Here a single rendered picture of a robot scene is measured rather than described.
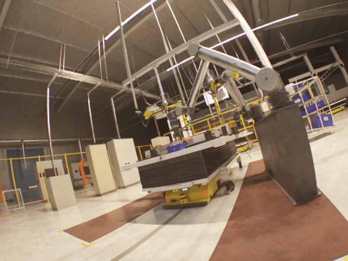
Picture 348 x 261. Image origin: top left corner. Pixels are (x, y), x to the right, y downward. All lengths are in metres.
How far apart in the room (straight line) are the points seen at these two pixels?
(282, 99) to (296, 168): 0.63
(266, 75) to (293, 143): 0.64
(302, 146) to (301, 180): 0.31
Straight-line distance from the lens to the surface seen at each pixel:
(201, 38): 4.27
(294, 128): 1.59
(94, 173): 6.45
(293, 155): 1.60
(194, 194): 2.48
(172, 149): 2.13
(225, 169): 2.51
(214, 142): 1.89
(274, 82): 1.36
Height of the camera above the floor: 0.78
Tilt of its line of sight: 9 degrees up
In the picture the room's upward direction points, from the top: 16 degrees counter-clockwise
